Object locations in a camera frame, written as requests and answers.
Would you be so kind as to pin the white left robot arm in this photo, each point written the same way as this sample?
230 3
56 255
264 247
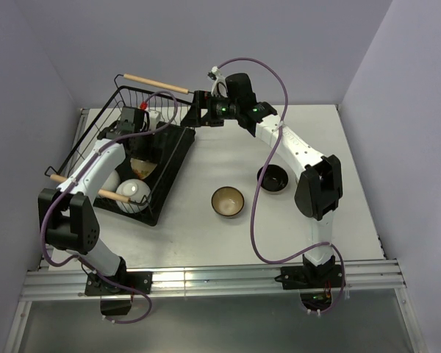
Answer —
69 228

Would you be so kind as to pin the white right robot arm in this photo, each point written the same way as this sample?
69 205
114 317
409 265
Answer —
320 183

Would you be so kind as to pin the white ceramic bowl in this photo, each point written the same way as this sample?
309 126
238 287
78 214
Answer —
139 194

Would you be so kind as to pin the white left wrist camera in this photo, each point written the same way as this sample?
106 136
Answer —
150 117

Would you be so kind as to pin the aluminium mounting rail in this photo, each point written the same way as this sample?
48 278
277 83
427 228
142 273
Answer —
209 281

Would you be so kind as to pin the black plastic drip tray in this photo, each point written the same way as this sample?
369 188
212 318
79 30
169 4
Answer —
160 181

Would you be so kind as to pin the wooden rack handle far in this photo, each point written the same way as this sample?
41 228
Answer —
156 84

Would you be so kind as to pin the beige bowl black inside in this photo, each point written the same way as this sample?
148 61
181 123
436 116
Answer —
275 179

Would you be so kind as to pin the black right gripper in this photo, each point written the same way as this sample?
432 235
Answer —
205 100

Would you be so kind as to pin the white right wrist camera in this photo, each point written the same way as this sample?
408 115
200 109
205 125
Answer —
219 87

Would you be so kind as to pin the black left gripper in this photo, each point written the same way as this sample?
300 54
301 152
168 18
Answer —
153 154

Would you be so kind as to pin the pale blue white bowl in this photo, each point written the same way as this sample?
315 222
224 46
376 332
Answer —
112 182

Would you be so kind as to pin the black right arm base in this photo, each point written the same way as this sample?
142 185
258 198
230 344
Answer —
315 285

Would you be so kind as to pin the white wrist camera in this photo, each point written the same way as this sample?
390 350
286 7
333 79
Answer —
219 87
150 117

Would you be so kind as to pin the cream bowl brown base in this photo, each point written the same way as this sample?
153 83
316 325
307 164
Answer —
141 168

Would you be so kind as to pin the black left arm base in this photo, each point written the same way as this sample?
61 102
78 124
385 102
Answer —
116 300

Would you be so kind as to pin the tan bowl dark rim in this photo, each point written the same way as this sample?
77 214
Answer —
227 201

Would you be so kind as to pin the black wire dish rack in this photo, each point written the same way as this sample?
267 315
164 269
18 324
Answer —
123 111

